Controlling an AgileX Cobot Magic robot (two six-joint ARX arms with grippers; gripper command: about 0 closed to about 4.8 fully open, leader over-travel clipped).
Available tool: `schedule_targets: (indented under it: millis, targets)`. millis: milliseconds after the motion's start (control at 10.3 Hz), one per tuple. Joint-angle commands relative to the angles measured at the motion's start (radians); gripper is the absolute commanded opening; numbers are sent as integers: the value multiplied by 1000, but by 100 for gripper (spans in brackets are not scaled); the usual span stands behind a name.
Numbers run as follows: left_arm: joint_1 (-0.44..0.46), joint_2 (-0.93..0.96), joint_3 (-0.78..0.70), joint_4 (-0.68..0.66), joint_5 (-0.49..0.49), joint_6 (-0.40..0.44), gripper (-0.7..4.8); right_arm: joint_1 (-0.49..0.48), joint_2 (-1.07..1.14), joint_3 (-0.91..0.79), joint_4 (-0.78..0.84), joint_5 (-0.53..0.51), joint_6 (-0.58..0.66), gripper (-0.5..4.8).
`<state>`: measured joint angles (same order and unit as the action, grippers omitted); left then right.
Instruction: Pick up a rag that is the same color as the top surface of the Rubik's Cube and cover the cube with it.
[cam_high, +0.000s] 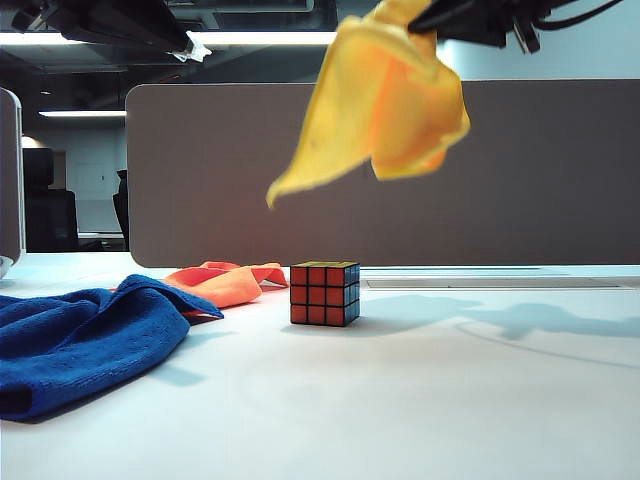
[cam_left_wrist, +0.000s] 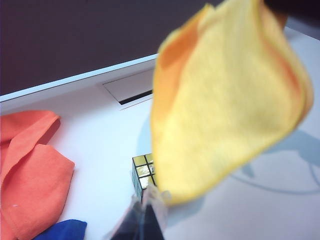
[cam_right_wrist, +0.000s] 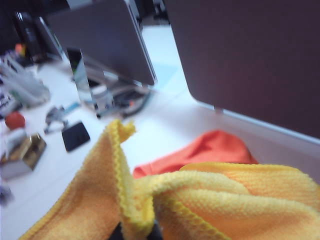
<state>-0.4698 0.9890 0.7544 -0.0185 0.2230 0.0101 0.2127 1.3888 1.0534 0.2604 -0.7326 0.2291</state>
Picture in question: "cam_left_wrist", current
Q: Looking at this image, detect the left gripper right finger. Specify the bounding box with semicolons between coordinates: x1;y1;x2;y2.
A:
142;186;168;240

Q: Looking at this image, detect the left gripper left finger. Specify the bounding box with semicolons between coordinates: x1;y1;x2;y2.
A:
104;196;145;240

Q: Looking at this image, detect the yellow microfiber rag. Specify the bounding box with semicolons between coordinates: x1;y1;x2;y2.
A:
149;0;315;206

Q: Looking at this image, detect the Rubik's cube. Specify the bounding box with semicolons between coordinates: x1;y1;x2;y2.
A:
131;152;160;203

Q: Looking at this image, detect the blue microfiber rag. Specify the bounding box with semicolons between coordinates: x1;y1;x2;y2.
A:
37;219;88;240

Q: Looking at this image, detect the orange microfiber rag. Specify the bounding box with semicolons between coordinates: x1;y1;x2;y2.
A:
0;109;76;240

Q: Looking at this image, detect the brown desk partition panel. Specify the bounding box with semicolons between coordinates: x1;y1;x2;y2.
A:
0;0;320;97

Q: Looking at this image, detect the grey desk cable flap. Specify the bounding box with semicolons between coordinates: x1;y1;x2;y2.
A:
101;68;155;111

